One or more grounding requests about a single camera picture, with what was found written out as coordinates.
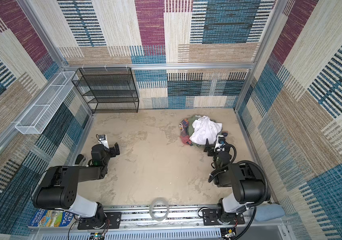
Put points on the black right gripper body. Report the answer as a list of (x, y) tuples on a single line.
[(212, 147)]

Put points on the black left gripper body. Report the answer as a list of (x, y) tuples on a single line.
[(112, 150)]

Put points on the red patterned shirt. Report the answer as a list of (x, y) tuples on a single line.
[(186, 131)]

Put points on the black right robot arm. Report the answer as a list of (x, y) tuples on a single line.
[(247, 180)]

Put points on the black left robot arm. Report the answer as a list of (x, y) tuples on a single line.
[(58, 191)]

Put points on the white cloth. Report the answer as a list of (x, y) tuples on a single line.
[(204, 130)]

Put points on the olive green cloth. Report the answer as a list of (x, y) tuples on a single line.
[(192, 121)]

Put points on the blue grey sponge pad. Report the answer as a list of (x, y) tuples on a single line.
[(269, 212)]

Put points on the clear tape roll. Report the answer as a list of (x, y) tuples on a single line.
[(159, 209)]

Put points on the colourful book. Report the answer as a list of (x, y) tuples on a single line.
[(50, 219)]

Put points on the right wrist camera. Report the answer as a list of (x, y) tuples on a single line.
[(220, 144)]

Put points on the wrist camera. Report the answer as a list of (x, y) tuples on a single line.
[(102, 139), (220, 144)]

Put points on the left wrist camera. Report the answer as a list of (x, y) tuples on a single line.
[(102, 139)]

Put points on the black handled tool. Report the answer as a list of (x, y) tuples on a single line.
[(79, 160)]

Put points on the black wire shelf rack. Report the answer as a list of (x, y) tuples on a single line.
[(107, 90)]

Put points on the white wire mesh basket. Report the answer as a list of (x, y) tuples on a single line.
[(38, 116)]

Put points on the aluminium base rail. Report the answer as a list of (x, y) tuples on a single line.
[(186, 222)]

